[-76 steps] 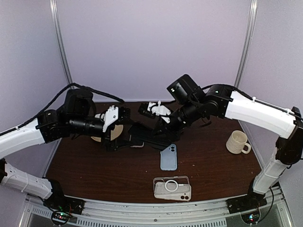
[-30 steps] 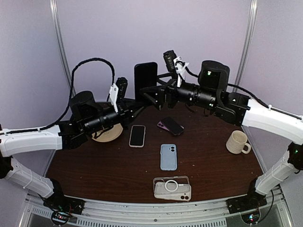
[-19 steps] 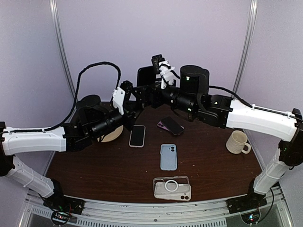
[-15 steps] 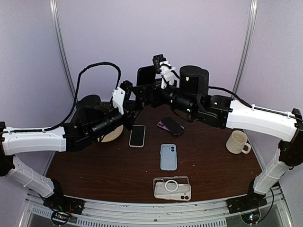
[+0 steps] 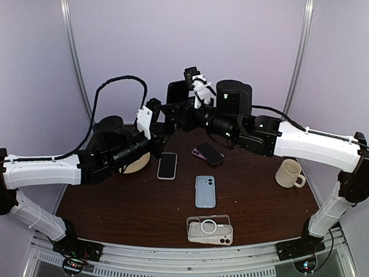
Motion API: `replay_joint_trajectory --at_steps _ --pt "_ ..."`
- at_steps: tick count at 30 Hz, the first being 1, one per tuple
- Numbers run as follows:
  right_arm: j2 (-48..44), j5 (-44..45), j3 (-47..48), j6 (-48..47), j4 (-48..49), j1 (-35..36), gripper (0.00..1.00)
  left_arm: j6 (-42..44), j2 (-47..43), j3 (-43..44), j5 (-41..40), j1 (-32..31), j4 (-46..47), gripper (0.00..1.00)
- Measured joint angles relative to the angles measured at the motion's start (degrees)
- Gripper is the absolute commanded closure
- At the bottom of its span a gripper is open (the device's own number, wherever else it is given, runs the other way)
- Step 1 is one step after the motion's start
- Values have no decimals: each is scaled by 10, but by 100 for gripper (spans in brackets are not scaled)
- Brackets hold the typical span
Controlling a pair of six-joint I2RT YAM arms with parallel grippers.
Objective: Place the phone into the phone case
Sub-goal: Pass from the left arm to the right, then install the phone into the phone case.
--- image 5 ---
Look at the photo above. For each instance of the aluminium front rail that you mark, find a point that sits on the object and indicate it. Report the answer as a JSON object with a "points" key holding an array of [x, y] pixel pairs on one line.
{"points": [[249, 260]]}

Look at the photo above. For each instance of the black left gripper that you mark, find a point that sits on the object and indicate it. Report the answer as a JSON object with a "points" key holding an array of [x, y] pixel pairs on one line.
{"points": [[158, 143]]}

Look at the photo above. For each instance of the light blue phone case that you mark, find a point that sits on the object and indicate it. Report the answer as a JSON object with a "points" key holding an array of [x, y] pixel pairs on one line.
{"points": [[205, 191]]}

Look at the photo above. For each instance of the aluminium frame post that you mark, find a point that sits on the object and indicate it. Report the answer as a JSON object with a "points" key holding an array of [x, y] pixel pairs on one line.
{"points": [[302, 48], [66, 15]]}

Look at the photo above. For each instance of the pink phone case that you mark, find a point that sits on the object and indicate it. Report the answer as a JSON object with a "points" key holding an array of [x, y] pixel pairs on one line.
{"points": [[167, 166]]}

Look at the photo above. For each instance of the beige ceramic plate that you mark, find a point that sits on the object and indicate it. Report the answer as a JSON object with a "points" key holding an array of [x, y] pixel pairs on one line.
{"points": [[137, 165]]}

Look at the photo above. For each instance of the purple phone bottom of stack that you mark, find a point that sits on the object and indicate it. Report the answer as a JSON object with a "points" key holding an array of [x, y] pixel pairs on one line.
{"points": [[203, 154]]}

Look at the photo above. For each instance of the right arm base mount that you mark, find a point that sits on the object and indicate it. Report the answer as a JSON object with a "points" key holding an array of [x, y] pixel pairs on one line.
{"points": [[302, 251]]}

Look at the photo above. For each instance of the cream ribbed mug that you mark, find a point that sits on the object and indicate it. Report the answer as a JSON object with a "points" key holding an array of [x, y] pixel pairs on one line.
{"points": [[289, 174]]}

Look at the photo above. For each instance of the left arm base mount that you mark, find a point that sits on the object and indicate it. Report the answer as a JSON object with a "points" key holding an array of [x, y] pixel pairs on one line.
{"points": [[77, 255]]}

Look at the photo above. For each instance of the cream case under stack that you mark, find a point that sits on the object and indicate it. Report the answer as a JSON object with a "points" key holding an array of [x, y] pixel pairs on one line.
{"points": [[207, 233]]}

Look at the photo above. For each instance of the right aluminium frame post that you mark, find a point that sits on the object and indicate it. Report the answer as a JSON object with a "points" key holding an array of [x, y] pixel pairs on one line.
{"points": [[302, 48]]}

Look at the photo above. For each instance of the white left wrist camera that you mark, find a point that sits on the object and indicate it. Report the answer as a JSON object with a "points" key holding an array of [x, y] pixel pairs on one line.
{"points": [[146, 115]]}

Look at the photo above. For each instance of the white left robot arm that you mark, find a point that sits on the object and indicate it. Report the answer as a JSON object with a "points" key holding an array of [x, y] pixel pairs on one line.
{"points": [[18, 172]]}

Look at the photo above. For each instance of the dark phone middle of stack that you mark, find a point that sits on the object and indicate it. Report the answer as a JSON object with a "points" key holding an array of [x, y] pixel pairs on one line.
{"points": [[213, 155]]}

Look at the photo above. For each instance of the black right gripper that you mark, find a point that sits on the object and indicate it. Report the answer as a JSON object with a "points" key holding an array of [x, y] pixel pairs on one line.
{"points": [[180, 109]]}

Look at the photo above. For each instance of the black-screen phone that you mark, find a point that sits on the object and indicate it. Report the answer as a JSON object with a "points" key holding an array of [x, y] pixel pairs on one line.
{"points": [[167, 165]]}

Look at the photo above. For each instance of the clear magsafe phone case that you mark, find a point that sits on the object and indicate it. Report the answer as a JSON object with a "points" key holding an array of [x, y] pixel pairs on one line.
{"points": [[215, 219]]}

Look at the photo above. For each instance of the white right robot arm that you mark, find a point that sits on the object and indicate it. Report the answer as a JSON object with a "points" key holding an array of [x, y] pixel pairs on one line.
{"points": [[283, 137]]}

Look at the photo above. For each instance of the left aluminium frame post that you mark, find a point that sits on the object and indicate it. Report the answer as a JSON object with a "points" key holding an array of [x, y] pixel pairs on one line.
{"points": [[66, 15]]}

